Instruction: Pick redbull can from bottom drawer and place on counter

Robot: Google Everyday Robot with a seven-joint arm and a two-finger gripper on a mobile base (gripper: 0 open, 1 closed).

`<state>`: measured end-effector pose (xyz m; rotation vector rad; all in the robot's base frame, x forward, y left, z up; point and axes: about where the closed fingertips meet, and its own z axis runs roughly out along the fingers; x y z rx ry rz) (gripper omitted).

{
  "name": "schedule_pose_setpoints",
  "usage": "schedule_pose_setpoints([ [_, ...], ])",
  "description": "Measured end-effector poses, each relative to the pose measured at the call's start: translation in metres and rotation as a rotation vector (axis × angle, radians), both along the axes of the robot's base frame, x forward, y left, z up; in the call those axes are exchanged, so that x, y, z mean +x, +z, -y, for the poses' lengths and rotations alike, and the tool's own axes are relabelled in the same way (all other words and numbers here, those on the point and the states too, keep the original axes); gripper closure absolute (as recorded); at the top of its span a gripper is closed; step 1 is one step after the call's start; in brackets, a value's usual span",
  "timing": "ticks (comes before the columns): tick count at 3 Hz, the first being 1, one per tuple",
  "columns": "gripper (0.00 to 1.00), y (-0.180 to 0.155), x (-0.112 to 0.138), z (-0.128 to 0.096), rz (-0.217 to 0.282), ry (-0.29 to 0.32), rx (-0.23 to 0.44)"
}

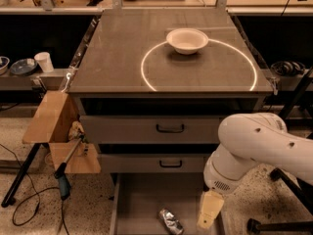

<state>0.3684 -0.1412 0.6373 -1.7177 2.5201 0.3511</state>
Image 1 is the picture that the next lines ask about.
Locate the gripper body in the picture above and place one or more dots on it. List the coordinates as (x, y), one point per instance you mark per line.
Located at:
(215, 179)

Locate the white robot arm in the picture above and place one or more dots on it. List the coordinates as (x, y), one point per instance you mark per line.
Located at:
(246, 141)

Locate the grey bottom drawer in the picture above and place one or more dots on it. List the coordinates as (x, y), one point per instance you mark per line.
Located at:
(139, 197)

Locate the grey drawer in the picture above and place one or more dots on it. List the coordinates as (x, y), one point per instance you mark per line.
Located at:
(152, 163)
(151, 130)
(139, 197)

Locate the grey top drawer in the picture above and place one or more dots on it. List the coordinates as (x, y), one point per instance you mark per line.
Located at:
(151, 130)

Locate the grey drawer cabinet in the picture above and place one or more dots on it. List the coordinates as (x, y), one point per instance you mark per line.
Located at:
(129, 70)

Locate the grey middle drawer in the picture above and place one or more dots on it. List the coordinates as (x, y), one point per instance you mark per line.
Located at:
(152, 163)

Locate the white bowl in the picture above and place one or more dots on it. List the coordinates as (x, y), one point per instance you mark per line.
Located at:
(187, 41)

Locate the wooden side shelf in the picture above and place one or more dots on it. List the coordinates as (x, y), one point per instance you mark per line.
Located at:
(51, 124)

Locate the black table leg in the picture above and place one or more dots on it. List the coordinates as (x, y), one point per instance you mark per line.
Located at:
(9, 198)

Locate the white paper cup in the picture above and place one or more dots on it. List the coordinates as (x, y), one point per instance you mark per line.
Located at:
(44, 61)

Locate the blue plate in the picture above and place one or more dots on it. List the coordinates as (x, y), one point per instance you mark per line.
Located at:
(23, 67)

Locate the small bowl at left edge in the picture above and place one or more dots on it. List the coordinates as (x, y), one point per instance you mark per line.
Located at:
(4, 62)

